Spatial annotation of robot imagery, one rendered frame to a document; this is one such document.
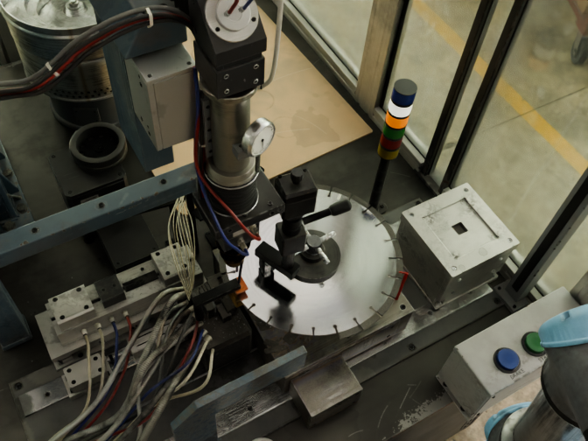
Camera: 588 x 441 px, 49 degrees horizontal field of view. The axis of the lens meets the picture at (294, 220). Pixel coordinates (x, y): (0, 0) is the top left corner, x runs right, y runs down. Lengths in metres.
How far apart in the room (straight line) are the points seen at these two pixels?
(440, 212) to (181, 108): 0.75
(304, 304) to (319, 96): 0.77
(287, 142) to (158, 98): 0.90
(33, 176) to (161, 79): 0.93
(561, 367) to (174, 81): 0.56
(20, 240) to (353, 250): 0.60
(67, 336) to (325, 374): 0.50
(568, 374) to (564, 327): 0.05
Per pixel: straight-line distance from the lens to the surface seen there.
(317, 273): 1.22
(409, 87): 1.28
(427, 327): 1.44
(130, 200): 1.22
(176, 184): 1.23
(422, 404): 1.38
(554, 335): 0.81
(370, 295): 1.23
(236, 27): 0.71
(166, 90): 0.81
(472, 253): 1.39
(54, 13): 1.64
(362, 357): 1.38
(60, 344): 1.37
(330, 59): 1.88
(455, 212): 1.44
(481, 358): 1.28
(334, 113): 1.77
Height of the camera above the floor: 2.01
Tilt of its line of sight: 55 degrees down
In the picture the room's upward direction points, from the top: 6 degrees clockwise
